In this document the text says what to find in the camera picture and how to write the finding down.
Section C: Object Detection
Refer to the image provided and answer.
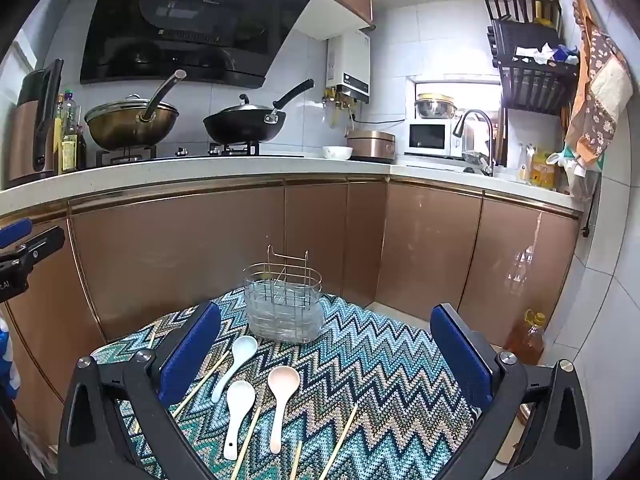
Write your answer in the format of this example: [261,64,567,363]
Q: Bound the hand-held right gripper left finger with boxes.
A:
[57,301,223,480]

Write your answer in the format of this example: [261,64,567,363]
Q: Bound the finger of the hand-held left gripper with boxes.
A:
[0,219,66,273]

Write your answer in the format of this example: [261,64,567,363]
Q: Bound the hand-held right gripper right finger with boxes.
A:
[430,302,594,480]

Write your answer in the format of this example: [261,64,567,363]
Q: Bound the bamboo chopstick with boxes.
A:
[230,406,262,480]
[317,405,360,480]
[172,351,232,418]
[131,325,158,433]

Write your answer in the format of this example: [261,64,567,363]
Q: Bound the pale blue ceramic spoon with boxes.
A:
[210,335,259,404]

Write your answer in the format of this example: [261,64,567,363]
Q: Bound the white ceramic spoon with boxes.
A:
[223,380,256,461]

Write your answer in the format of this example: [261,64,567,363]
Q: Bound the pink ceramic spoon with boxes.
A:
[266,366,302,456]

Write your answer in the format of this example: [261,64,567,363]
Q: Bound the clear glass utensil holder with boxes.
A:
[242,245,326,344]

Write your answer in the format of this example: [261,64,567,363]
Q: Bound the large cooking oil bottle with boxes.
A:
[504,309,547,366]

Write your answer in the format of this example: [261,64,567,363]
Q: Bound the copper base cabinets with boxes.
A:
[0,176,583,461]

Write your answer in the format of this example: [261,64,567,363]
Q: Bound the dark olive oil bottle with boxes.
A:
[60,127,87,175]

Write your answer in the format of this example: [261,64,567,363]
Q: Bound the zigzag patterned knitted cloth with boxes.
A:
[90,287,479,480]

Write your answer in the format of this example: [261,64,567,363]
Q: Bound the copper thermal kettle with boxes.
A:
[4,58,65,188]

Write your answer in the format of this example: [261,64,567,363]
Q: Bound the clear bottle with purple cap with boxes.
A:
[61,89,82,137]

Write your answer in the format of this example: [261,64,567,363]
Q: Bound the bronze wok with glass lid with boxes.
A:
[84,70,187,151]

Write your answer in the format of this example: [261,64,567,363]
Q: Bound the black gas stove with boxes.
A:
[85,142,306,169]

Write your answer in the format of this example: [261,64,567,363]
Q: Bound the white kitchen countertop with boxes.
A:
[0,152,586,217]

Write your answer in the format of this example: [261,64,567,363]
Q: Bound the yellow detergent bottle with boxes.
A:
[530,147,557,190]

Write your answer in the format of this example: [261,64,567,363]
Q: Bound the small clear bottle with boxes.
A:
[517,142,533,182]

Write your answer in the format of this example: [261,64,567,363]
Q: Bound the white plastic bag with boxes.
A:
[546,142,602,197]

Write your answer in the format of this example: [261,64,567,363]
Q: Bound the white microwave oven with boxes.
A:
[404,119,469,159]

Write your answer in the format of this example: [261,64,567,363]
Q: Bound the copper rice cooker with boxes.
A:
[346,129,397,163]

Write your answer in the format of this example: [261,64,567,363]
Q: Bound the black wok with lid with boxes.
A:
[202,79,316,145]

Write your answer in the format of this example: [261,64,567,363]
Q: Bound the dark kitchen faucet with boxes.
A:
[452,109,497,177]

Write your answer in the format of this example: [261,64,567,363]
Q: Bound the steel bowl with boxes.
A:
[414,92,458,120]

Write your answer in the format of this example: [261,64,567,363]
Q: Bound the black range hood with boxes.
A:
[80,0,322,90]

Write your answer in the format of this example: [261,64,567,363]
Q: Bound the black dish rack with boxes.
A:
[476,0,582,117]

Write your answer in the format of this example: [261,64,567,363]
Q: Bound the patchwork hanging cloth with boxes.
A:
[564,0,635,167]

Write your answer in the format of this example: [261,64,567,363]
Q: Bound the white and blue rags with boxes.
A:
[515,42,579,66]

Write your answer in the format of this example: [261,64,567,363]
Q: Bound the white water heater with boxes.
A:
[325,30,374,103]

